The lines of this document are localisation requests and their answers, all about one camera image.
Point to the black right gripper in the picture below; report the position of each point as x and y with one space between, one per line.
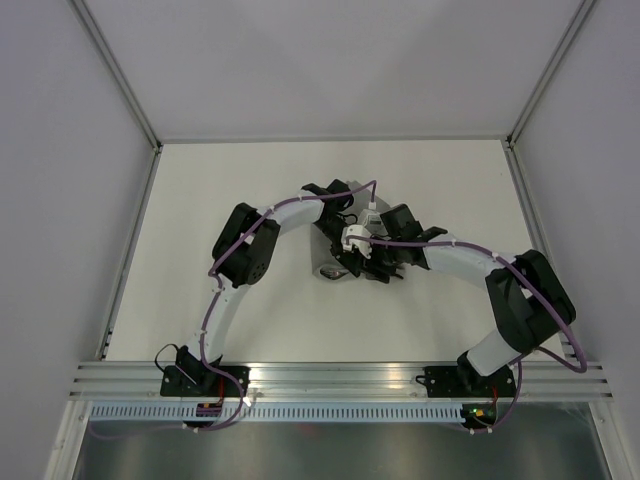
374 268

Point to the pink handled fork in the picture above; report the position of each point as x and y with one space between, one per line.
333 273

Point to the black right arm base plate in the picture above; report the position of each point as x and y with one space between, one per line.
451 382

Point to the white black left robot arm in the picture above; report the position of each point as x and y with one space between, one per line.
242 255

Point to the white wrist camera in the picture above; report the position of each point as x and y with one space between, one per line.
355 238
370 219

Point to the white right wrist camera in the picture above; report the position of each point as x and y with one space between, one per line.
355 238

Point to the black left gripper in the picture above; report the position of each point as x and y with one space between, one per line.
341 255

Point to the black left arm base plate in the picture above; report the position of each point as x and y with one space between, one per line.
176 384

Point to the aluminium frame rail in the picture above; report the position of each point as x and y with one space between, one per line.
395 382

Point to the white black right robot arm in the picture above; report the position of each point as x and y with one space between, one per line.
528 302

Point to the grey cloth napkin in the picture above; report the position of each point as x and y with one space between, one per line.
320 246

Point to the white slotted cable duct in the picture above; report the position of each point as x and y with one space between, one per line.
323 412

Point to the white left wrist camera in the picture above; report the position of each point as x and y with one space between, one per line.
370 219

